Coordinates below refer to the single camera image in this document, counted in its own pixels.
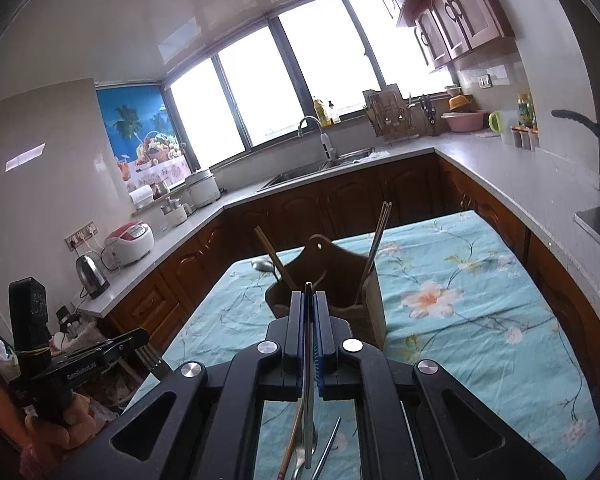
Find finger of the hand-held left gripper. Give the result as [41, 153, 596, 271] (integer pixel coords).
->
[101, 328, 151, 361]

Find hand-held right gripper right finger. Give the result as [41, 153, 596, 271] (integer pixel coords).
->
[311, 291, 567, 480]

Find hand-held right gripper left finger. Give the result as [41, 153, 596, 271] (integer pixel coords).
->
[50, 290, 309, 480]

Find orange handle fork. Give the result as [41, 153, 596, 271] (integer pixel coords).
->
[135, 345, 173, 381]

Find wooden utensil holder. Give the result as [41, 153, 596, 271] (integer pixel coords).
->
[265, 234, 387, 348]

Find metal chopstick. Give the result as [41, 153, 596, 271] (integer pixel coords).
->
[362, 201, 388, 278]
[367, 202, 393, 281]

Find person's left hand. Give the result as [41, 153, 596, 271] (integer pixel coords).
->
[24, 394, 117, 450]

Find steel electric kettle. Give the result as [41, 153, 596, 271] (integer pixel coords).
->
[75, 254, 111, 300]

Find brown wooden chopstick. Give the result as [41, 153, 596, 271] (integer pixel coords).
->
[253, 226, 283, 281]

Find white red rice cooker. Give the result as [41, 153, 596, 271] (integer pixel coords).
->
[102, 222, 155, 268]

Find golden chopstick red floral end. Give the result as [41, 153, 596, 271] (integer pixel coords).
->
[277, 402, 305, 480]

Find teal floral tablecloth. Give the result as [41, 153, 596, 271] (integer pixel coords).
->
[125, 210, 600, 480]

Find wooden lower cabinets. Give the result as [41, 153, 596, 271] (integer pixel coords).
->
[97, 152, 600, 411]

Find wooden cabinets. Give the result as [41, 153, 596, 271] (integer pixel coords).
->
[357, 0, 518, 73]
[97, 152, 600, 411]

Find small white electric pot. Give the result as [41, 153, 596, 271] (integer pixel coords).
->
[161, 197, 192, 226]

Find white container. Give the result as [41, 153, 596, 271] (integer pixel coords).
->
[130, 185, 156, 211]

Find steel kitchen sink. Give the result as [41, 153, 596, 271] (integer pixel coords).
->
[256, 147, 376, 193]

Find large white electric cooker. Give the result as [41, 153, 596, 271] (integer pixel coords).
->
[184, 167, 222, 208]

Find chrome kitchen faucet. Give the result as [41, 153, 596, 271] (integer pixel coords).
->
[298, 116, 337, 161]

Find wooden knife rack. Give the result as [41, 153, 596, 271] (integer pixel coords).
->
[362, 85, 421, 142]

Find pink plastic basin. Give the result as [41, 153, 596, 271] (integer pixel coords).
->
[441, 110, 486, 133]

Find kitchen window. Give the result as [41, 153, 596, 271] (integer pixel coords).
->
[162, 0, 456, 171]

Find seasoning jar set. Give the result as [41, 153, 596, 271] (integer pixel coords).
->
[511, 125, 541, 152]

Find yellow green seasoning bottle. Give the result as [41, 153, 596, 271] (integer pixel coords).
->
[517, 92, 537, 128]

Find black pan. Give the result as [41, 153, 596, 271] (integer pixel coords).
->
[551, 109, 600, 191]

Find wooden upper cabinets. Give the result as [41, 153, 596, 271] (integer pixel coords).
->
[357, 0, 518, 73]

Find wall socket strip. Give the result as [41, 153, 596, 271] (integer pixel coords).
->
[65, 225, 98, 252]

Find fruit wall poster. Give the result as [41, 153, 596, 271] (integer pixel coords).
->
[96, 84, 188, 192]

